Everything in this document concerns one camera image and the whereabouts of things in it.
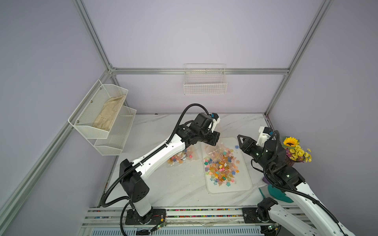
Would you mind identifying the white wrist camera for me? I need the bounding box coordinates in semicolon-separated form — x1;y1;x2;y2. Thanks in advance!
210;113;221;126
257;126;274;147

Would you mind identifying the green rubber glove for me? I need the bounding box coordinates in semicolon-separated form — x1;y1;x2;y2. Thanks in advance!
259;184;293;203

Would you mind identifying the ziploc bag of candies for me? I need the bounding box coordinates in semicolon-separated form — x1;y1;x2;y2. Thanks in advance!
166;146;198;166
204;142;226;162

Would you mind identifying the pile of candies on tray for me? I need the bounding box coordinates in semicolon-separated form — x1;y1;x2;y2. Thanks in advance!
203;147;240;187

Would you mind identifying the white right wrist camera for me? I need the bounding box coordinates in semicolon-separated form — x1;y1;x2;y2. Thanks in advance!
257;126;274;147

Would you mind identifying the sunflower and yellow flower bouquet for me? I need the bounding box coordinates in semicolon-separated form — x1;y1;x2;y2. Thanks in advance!
280;136;312;163

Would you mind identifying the purple object beside vase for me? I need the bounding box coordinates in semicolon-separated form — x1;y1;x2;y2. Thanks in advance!
262;177;270;184

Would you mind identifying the beige cloth in shelf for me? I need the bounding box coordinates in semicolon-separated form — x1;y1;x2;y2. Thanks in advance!
93;95;126;131

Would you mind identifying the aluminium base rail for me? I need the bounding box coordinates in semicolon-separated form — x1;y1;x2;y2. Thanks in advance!
79;206;281;236

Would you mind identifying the dark glass vase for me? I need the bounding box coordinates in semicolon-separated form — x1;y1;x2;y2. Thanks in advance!
285;156;297;167

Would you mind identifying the white wire wall basket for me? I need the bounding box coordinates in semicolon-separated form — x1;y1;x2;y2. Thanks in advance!
184;64;228;95

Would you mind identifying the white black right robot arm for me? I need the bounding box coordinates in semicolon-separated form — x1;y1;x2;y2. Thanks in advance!
237;131;354;236

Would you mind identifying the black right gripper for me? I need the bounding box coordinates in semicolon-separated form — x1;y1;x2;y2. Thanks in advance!
238;134;273;173

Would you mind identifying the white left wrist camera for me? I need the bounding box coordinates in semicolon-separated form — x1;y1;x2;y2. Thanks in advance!
210;113;221;126

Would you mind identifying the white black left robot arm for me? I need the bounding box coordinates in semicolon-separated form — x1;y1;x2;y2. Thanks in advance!
100;103;220;224

